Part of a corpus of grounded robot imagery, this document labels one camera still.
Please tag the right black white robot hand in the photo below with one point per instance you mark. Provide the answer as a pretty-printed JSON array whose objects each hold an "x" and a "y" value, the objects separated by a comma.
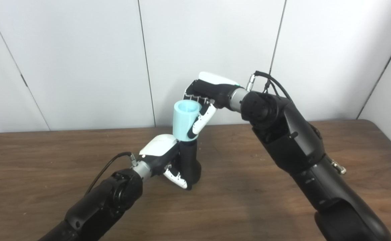
[{"x": 215, "y": 87}]

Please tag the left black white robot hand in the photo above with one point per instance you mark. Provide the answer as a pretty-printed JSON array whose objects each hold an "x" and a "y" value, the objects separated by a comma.
[{"x": 158, "y": 145}]

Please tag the light blue cylinder cup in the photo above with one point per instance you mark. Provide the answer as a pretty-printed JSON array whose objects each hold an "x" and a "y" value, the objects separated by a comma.
[{"x": 182, "y": 124}]

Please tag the black flared nozzle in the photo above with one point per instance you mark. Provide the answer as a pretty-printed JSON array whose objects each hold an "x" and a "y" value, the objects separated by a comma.
[{"x": 190, "y": 160}]

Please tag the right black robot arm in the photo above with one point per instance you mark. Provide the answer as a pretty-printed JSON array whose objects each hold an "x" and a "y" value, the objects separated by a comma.
[{"x": 292, "y": 140}]

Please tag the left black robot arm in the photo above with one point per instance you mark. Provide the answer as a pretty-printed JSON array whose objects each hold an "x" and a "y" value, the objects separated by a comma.
[{"x": 105, "y": 201}]

